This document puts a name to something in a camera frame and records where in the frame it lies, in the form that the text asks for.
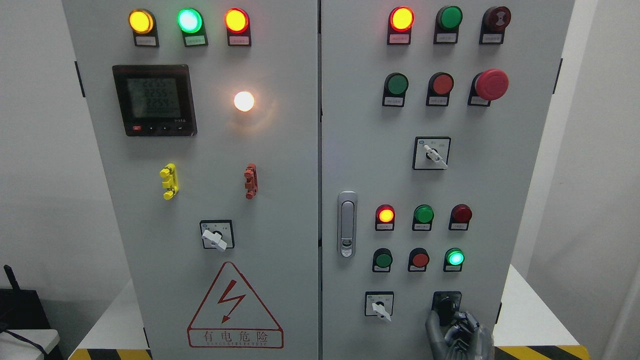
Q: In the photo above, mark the dark red buzzer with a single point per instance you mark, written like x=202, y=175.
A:
x=494, y=23

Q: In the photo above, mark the white box with cable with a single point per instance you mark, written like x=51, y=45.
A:
x=12, y=348

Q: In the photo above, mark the right grey cabinet door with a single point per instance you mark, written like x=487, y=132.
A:
x=368, y=148

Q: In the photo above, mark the left door selector switch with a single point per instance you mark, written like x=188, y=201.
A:
x=217, y=234

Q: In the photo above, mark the silver door handle lock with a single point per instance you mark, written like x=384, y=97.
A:
x=347, y=205

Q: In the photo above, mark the green lit indicator lamp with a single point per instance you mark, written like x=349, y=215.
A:
x=192, y=26

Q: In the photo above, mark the white platform with hazard stripes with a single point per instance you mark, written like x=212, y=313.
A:
x=526, y=329

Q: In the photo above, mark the red push button upper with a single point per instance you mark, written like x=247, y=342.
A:
x=439, y=88

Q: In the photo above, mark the yellow indicator lamp top left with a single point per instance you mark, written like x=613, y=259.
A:
x=144, y=28

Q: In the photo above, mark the black digital power meter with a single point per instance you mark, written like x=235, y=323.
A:
x=155, y=100

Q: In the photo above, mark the red lamp middle right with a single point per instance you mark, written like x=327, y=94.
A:
x=460, y=217

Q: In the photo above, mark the green push button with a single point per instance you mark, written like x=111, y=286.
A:
x=382, y=260
x=394, y=90

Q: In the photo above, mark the red lit lamp left door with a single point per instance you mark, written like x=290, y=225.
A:
x=237, y=24

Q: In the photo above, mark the red electric hazard sign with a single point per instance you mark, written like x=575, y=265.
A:
x=232, y=315

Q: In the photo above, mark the red push button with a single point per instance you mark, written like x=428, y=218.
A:
x=418, y=260
x=439, y=88

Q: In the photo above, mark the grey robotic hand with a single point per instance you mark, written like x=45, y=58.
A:
x=465, y=338

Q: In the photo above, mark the green push button upper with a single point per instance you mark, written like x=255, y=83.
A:
x=394, y=90

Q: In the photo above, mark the green push button lower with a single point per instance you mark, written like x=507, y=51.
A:
x=382, y=260

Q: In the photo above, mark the red lit lamp middle left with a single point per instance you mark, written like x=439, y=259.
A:
x=384, y=218

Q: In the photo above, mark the white lit indicator lamp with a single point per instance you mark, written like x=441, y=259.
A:
x=244, y=101

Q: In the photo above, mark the grey cabinet door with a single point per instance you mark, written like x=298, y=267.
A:
x=276, y=232
x=368, y=148

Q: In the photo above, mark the red push button lower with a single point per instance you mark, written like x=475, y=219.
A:
x=418, y=260

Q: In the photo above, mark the left grey cabinet door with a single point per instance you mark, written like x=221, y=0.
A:
x=276, y=232

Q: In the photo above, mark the lower white selector switch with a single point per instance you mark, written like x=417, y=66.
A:
x=379, y=304

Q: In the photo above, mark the red emergency stop button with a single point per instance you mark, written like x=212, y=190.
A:
x=487, y=86

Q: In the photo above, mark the red lit lamp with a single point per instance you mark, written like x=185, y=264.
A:
x=384, y=218
x=399, y=25

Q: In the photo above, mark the red lit lamp top right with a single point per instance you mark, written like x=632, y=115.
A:
x=399, y=25

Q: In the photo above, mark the black rotary knob switch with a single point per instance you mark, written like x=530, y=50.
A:
x=446, y=304

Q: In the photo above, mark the black device with antenna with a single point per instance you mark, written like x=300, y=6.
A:
x=21, y=309

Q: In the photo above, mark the green lamp lower right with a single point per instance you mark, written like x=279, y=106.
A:
x=453, y=260

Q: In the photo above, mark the upper right selector switch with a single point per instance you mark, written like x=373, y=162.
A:
x=431, y=153

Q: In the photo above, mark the green lamp middle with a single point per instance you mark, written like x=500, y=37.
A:
x=423, y=217

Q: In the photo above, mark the red terminal connector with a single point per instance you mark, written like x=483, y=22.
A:
x=251, y=180

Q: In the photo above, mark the yellow terminal connector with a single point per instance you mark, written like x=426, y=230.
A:
x=170, y=183

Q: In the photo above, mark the green unlit lamp top right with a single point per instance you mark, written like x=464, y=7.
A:
x=447, y=23

